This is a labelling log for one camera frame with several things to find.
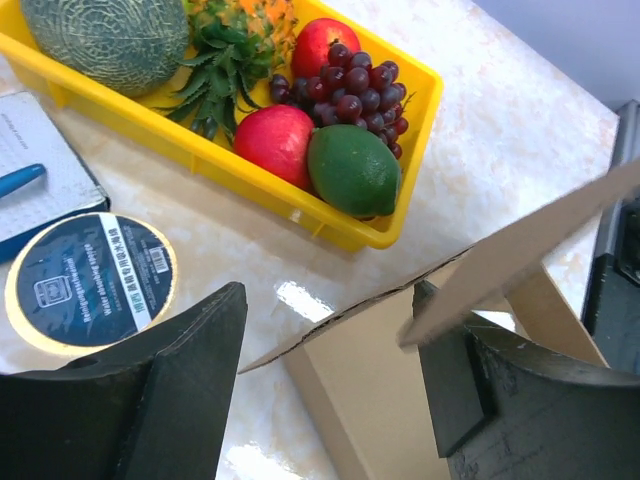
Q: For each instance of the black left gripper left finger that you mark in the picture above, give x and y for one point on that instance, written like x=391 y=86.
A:
x=154 y=406

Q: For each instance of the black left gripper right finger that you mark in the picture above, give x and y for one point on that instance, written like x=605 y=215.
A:
x=553 y=404

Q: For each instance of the brown cardboard box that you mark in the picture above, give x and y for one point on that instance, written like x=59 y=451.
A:
x=359 y=372

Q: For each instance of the blue razor box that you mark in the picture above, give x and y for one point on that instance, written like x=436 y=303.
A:
x=43 y=178

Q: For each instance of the masking tape roll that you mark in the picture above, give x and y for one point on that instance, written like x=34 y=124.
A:
x=90 y=281

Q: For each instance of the yellow plastic tray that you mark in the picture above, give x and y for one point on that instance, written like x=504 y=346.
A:
x=140 y=121

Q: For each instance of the green avocado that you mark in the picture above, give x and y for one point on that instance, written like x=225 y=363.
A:
x=353 y=171

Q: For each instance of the red tomato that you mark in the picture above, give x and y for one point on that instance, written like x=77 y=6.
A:
x=276 y=139

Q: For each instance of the dark purple grapes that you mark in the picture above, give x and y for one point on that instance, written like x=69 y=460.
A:
x=350 y=89

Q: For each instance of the green melon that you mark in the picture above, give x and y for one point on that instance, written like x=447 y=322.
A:
x=131 y=47

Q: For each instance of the small orange pineapple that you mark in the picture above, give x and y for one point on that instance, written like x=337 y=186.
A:
x=237 y=44

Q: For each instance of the red apple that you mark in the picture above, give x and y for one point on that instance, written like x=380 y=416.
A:
x=314 y=41

